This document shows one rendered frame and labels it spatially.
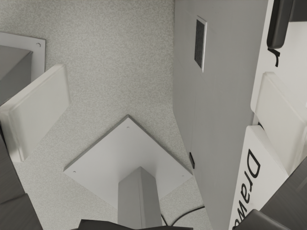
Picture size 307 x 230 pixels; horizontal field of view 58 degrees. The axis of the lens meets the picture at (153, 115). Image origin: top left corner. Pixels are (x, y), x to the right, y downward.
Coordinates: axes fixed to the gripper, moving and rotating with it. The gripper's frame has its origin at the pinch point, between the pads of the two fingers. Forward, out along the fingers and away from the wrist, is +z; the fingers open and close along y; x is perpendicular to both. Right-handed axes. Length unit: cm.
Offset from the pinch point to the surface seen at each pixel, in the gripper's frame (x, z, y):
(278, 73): -2.8, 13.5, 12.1
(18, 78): -28, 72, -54
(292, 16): 3.8, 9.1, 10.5
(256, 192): -19.5, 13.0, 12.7
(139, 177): -82, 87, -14
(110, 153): -73, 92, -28
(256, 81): -5.5, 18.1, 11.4
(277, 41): 1.7, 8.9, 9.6
